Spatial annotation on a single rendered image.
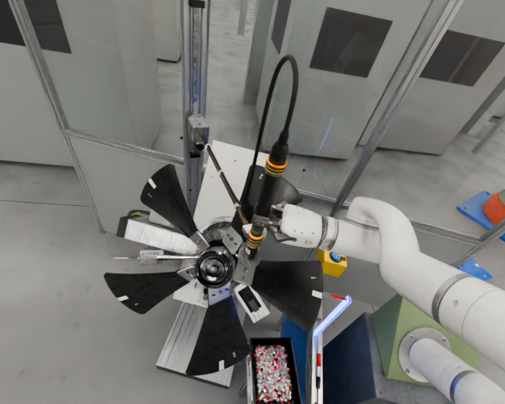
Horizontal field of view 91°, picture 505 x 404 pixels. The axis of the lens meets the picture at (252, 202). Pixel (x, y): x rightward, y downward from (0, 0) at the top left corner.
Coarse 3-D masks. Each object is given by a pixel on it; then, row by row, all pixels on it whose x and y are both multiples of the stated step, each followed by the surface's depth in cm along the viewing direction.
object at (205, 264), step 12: (216, 240) 86; (204, 252) 76; (216, 252) 75; (228, 252) 79; (204, 264) 76; (216, 264) 76; (228, 264) 75; (204, 276) 77; (216, 276) 76; (228, 276) 75; (216, 288) 76
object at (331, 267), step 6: (318, 252) 115; (324, 252) 107; (330, 252) 107; (318, 258) 113; (324, 258) 105; (330, 258) 105; (324, 264) 106; (330, 264) 105; (336, 264) 104; (342, 264) 104; (324, 270) 109; (330, 270) 108; (336, 270) 107; (342, 270) 106; (336, 276) 110
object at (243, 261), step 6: (246, 228) 72; (240, 234) 74; (246, 234) 71; (240, 252) 76; (258, 252) 77; (240, 258) 75; (258, 258) 76; (240, 264) 75; (246, 264) 74; (252, 264) 74; (258, 264) 76
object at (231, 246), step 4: (232, 228) 84; (228, 232) 84; (232, 232) 83; (236, 232) 81; (224, 236) 85; (228, 236) 83; (232, 236) 82; (236, 236) 81; (240, 236) 79; (224, 240) 84; (228, 240) 83; (236, 240) 80; (240, 240) 79; (224, 244) 83; (228, 244) 82; (232, 244) 80; (228, 248) 81; (232, 248) 80; (236, 248) 78; (232, 252) 79
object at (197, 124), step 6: (198, 114) 110; (192, 120) 106; (198, 120) 107; (204, 120) 108; (192, 126) 103; (198, 126) 104; (204, 126) 105; (192, 132) 104; (198, 132) 105; (204, 132) 106; (192, 138) 106; (198, 138) 107
